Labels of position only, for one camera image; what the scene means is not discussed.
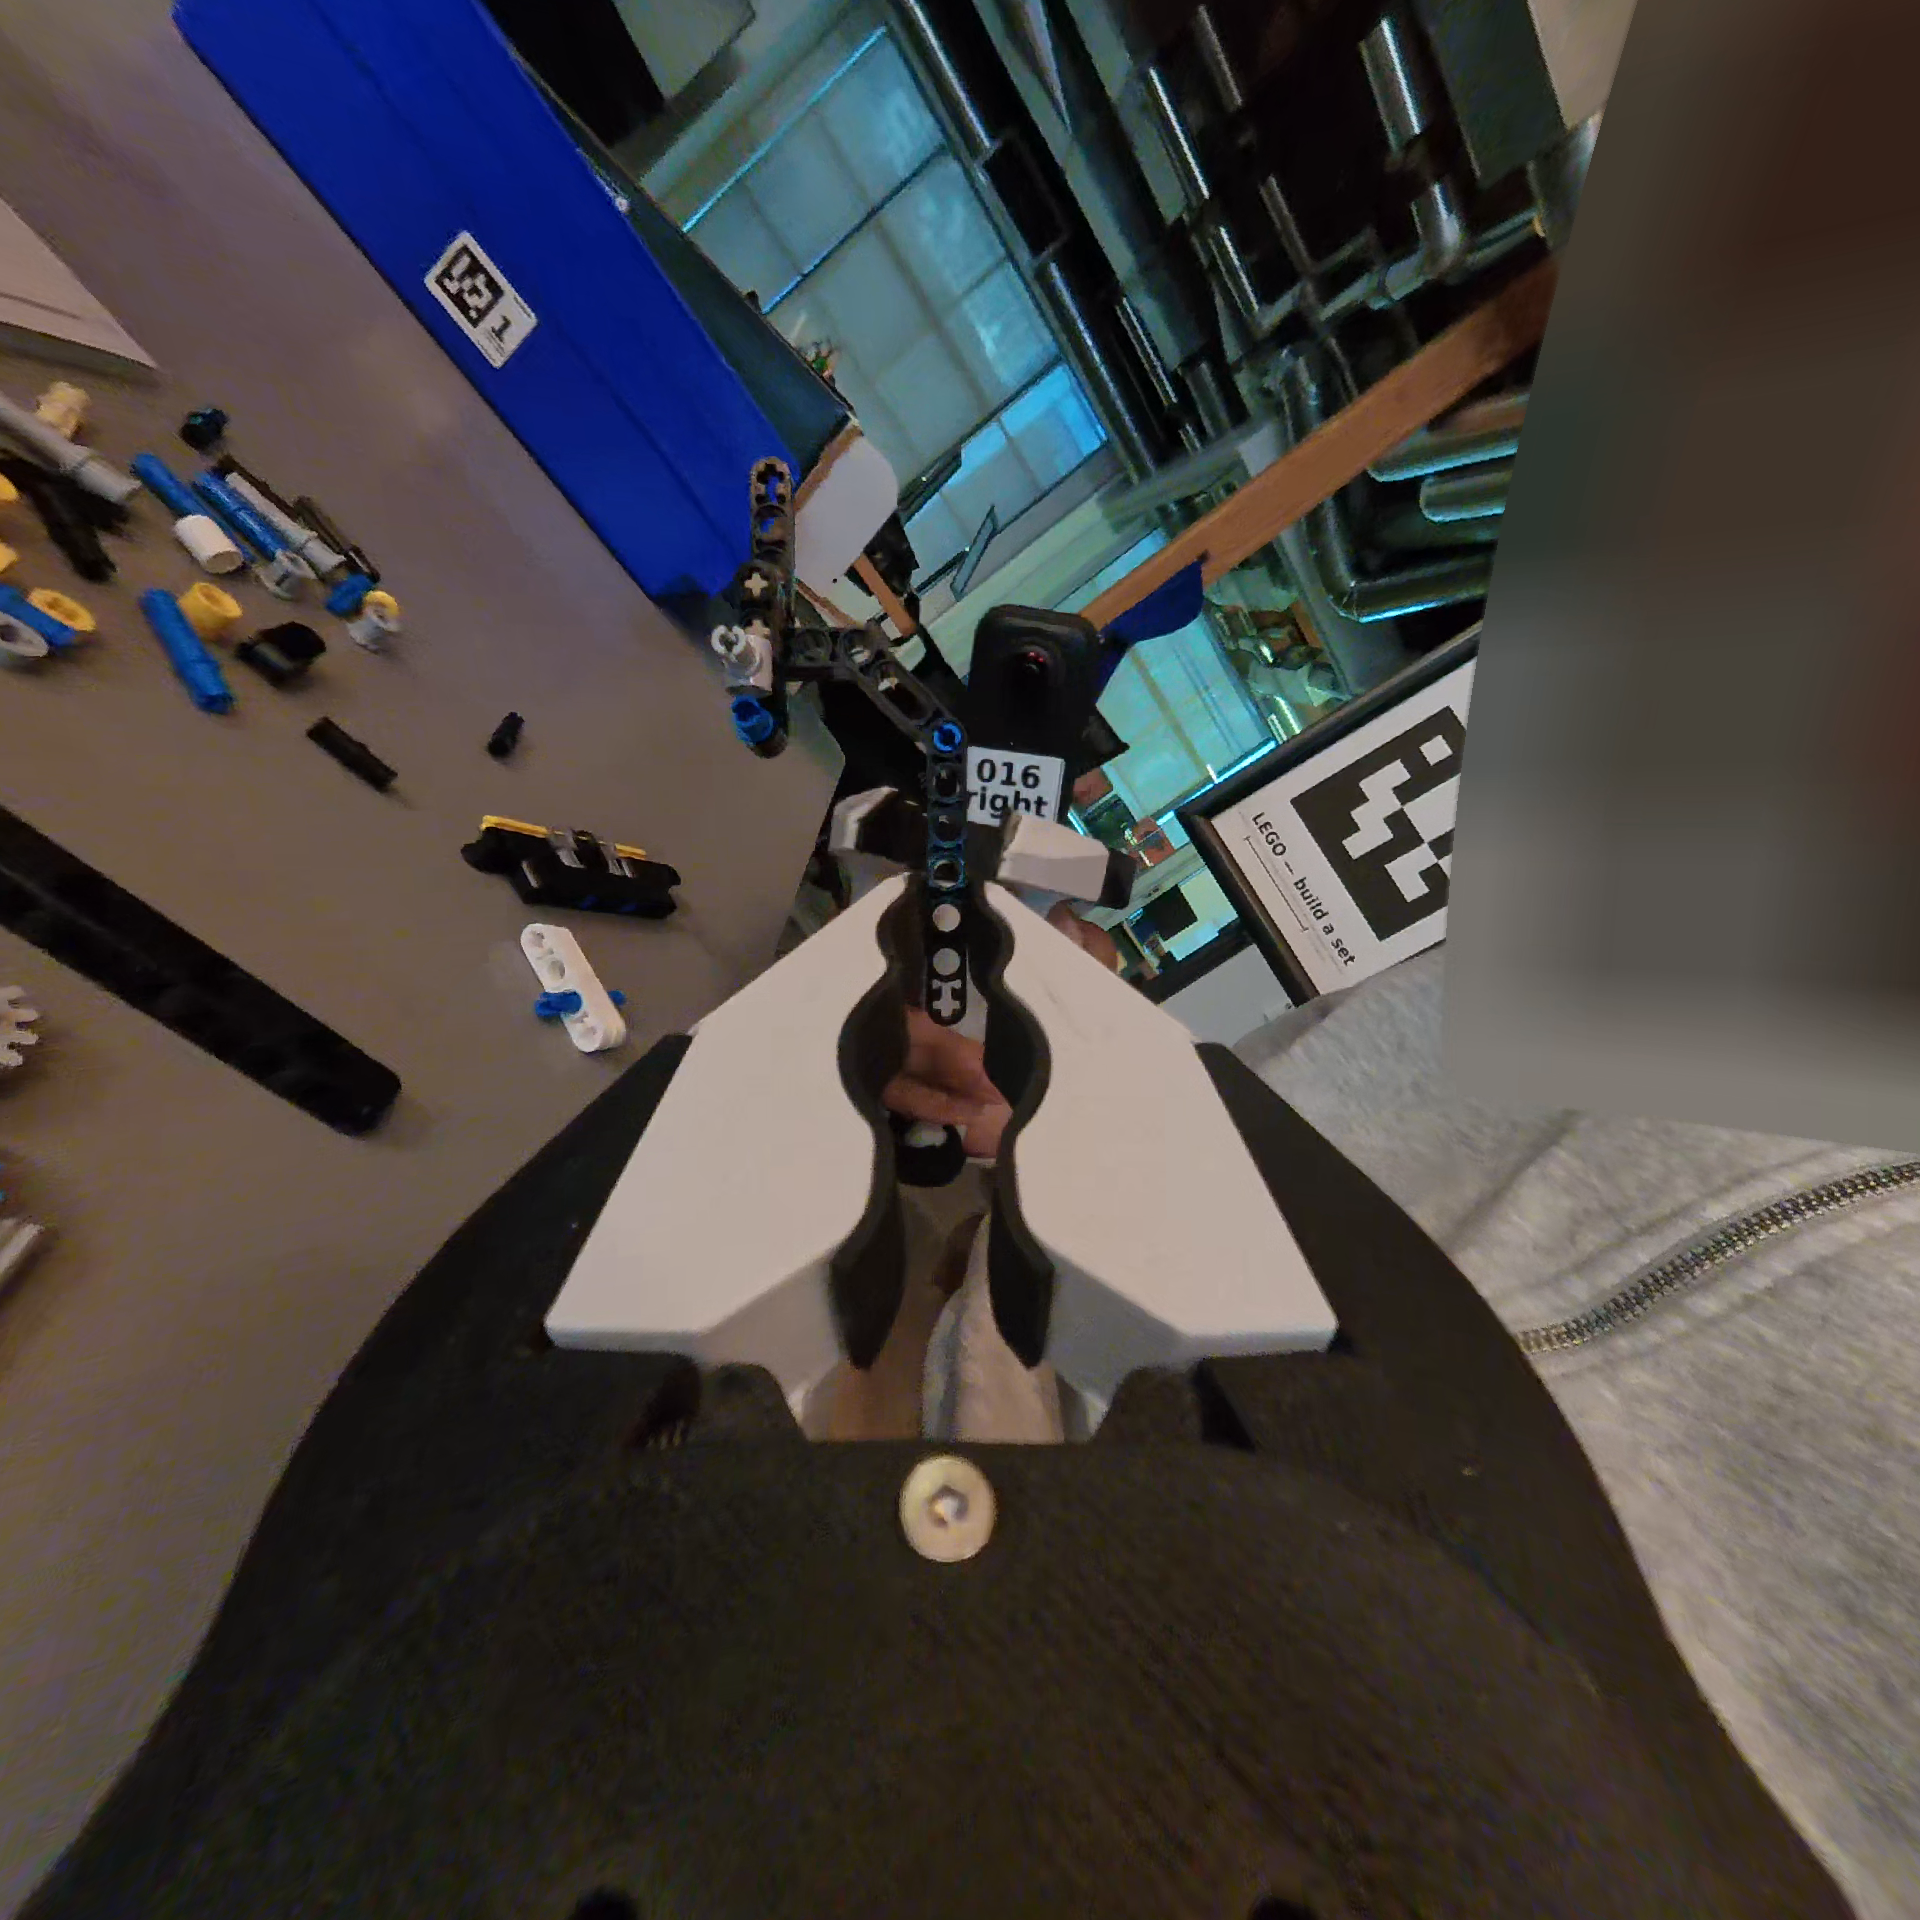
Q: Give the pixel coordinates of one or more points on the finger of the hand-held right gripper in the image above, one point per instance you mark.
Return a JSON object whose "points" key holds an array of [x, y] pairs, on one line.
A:
{"points": [[863, 833], [1066, 867]]}

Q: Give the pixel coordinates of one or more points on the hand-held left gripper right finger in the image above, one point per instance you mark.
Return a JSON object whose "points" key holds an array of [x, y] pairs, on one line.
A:
{"points": [[1170, 1200]]}

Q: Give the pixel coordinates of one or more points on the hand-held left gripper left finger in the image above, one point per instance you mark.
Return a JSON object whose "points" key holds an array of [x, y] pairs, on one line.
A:
{"points": [[705, 1200]]}

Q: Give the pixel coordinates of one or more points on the black lego beam assembly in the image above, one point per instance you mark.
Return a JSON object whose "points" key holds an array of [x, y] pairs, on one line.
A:
{"points": [[944, 840]]}

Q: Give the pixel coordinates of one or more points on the white lego beam blue pins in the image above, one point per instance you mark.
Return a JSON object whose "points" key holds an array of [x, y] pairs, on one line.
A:
{"points": [[579, 991]]}

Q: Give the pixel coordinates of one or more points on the black yellow lego subassembly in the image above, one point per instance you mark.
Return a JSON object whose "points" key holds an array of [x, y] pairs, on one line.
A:
{"points": [[569, 873]]}

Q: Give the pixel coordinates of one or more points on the small black lego pin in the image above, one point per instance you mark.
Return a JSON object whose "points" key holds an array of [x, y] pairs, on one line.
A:
{"points": [[505, 733]]}

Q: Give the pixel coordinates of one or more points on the long black lego beam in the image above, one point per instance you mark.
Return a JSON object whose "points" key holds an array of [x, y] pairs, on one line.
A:
{"points": [[224, 1020]]}

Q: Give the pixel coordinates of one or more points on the black lego connector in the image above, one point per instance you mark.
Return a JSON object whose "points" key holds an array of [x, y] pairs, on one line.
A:
{"points": [[352, 753]]}

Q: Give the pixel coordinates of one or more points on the small white yellow lego piece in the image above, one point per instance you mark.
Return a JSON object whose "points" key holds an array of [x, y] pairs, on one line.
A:
{"points": [[377, 618]]}

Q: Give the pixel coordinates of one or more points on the small blue lego pin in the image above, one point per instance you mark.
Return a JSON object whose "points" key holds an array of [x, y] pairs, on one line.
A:
{"points": [[348, 594]]}

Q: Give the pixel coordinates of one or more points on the black curved lego piece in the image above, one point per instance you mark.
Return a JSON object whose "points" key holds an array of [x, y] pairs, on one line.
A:
{"points": [[281, 652]]}

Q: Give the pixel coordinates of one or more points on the grey black lego axle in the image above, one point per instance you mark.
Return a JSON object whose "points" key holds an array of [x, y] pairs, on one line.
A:
{"points": [[306, 529]]}

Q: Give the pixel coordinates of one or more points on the yellow lego bush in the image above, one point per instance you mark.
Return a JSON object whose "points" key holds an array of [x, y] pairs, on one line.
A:
{"points": [[211, 610]]}

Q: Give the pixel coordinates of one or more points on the long blue lego axle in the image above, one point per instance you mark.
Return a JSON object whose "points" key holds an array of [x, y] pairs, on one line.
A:
{"points": [[248, 513]]}

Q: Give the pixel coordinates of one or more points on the ridged blue lego axle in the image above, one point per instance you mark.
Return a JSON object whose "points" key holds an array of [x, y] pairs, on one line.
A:
{"points": [[188, 652]]}

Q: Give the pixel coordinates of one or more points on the white lego bush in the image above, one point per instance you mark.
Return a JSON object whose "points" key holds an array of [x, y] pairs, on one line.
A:
{"points": [[211, 545]]}

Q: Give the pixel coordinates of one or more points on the grey lego gear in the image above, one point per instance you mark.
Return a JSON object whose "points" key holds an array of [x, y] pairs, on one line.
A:
{"points": [[12, 1026]]}

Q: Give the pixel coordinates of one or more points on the dark blue lego pin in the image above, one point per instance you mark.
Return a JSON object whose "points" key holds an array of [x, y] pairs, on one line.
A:
{"points": [[203, 428]]}

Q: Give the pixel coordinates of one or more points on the short blue lego axle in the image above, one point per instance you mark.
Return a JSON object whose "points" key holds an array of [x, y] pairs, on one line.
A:
{"points": [[167, 485]]}

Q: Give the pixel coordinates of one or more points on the grey blue yellow lego beam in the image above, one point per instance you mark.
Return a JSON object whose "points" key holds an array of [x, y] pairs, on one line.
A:
{"points": [[43, 621]]}

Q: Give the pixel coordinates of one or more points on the tan lego piece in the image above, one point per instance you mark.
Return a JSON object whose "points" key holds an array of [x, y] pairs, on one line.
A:
{"points": [[62, 408]]}

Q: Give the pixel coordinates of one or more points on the person's right hand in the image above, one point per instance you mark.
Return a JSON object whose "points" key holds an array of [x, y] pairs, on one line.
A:
{"points": [[937, 1072]]}

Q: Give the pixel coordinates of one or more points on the blue cloth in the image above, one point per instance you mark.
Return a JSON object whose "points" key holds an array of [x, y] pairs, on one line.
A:
{"points": [[1162, 603]]}

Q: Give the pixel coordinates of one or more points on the white board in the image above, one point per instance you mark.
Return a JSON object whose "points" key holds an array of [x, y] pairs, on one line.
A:
{"points": [[849, 509]]}

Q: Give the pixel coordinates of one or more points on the framed black white sign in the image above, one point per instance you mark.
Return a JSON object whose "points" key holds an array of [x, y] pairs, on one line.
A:
{"points": [[1348, 901]]}

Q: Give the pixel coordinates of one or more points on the wooden ceiling beam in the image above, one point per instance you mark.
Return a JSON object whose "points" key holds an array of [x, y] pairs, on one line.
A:
{"points": [[1348, 434]]}

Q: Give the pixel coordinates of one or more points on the metal ceiling pipes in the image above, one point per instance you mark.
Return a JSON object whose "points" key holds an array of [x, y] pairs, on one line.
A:
{"points": [[1320, 148]]}

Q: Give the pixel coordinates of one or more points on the grey zip hoodie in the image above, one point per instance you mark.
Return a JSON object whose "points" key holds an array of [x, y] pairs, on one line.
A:
{"points": [[1724, 1499]]}

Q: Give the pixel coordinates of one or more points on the blue storage box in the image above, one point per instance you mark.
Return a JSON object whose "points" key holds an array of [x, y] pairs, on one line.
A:
{"points": [[451, 148]]}

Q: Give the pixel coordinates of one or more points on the white paper sheet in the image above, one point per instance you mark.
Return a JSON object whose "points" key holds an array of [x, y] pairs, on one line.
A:
{"points": [[52, 306]]}

